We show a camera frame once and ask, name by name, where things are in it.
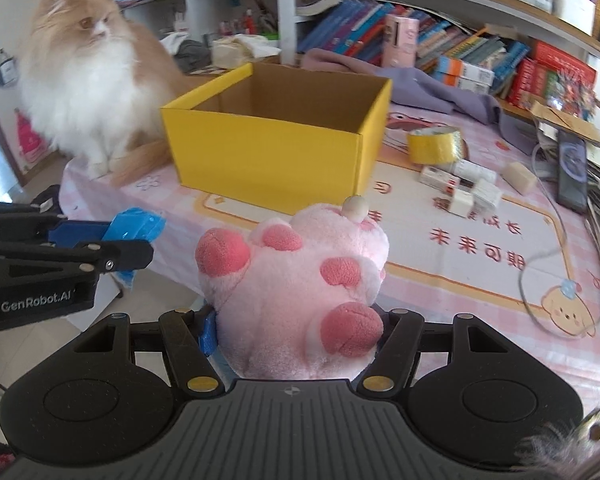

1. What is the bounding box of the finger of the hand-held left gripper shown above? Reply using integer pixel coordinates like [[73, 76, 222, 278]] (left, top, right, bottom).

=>
[[0, 239, 155, 289], [0, 185, 169, 253]]

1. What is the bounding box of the red printed box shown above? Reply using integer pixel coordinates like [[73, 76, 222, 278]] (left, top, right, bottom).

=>
[[532, 41, 598, 82]]

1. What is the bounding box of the orange and white box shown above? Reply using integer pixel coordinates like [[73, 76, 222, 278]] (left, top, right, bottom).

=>
[[435, 55, 496, 87], [432, 77, 492, 95]]

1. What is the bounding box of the pink pen holder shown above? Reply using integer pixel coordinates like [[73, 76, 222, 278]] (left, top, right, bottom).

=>
[[382, 13, 421, 69]]

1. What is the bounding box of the purple cloth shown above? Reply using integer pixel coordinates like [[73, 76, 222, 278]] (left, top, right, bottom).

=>
[[300, 47, 537, 154]]

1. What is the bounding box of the grey fur pompom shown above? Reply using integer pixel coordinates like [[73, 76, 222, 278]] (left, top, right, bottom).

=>
[[517, 404, 600, 480]]

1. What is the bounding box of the small white medicine box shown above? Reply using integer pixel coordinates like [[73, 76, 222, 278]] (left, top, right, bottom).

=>
[[450, 180, 504, 219], [418, 164, 463, 196]]

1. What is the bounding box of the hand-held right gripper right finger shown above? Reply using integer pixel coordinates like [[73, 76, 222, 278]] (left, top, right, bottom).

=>
[[355, 307, 528, 394]]

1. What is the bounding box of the row of books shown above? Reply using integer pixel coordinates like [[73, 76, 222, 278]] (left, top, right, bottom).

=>
[[297, 0, 532, 102]]

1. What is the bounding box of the red dictionary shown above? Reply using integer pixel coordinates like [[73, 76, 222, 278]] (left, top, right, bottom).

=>
[[523, 59, 549, 109], [506, 57, 531, 104]]

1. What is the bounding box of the pink plush toy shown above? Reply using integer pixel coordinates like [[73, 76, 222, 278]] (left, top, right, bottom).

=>
[[195, 195, 392, 382]]

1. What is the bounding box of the white rectangular block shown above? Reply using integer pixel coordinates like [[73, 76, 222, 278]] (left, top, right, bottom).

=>
[[501, 161, 539, 196]]

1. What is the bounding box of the yellow tape roll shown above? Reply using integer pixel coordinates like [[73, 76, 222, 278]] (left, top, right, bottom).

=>
[[406, 127, 469, 166]]

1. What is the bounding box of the black smartphone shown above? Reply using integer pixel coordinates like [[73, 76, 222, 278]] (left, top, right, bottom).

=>
[[556, 132, 590, 216]]

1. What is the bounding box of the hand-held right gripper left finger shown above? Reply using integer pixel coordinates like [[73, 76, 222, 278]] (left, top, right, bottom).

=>
[[72, 307, 228, 394]]

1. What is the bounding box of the white dropper bottle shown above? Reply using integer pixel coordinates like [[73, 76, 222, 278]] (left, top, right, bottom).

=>
[[457, 161, 499, 184]]

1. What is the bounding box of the yellow cardboard box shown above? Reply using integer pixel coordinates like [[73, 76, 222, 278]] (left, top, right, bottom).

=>
[[160, 62, 394, 217]]

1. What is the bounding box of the white plastic bag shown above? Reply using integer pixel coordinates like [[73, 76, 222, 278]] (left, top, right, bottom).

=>
[[212, 34, 282, 69]]

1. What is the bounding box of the white shelf unit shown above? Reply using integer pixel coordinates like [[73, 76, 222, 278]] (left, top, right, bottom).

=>
[[115, 0, 302, 69]]

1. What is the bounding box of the white cable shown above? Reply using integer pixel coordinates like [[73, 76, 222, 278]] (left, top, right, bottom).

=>
[[519, 140, 582, 334]]

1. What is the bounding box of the colourful hair clip pack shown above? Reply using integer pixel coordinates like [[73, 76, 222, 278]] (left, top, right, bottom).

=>
[[545, 71, 597, 122]]

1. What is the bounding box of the pink cartoon table mat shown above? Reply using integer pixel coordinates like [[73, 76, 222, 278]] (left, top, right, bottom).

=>
[[62, 102, 600, 396]]

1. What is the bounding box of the brown paper envelope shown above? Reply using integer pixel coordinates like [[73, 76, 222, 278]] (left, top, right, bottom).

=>
[[529, 101, 600, 145]]

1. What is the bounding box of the white storage box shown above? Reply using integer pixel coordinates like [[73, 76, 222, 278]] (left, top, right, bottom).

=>
[[552, 0, 597, 37]]

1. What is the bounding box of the orange and white cat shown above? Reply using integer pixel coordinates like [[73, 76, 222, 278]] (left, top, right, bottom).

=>
[[17, 0, 192, 187]]

